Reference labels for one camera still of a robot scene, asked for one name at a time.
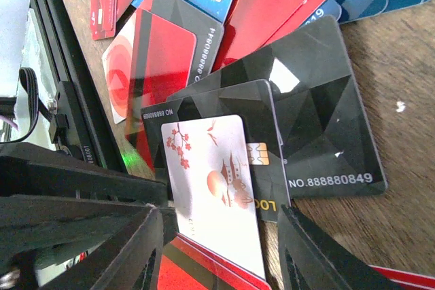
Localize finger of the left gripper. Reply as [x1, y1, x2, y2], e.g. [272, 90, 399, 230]
[1, 196, 178, 270]
[1, 143, 168, 206]

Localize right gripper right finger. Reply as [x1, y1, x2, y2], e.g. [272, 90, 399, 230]
[277, 205, 401, 289]

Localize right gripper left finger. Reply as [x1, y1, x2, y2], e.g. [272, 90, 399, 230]
[42, 206, 164, 289]

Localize white card blossom print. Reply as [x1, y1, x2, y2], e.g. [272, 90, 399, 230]
[160, 115, 265, 278]

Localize black faceted numbered card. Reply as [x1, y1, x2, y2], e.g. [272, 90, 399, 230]
[172, 16, 387, 198]

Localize dark LOGO card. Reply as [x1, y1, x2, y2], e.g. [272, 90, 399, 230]
[141, 79, 289, 222]

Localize black aluminium frame rail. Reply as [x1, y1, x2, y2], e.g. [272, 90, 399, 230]
[30, 0, 126, 173]

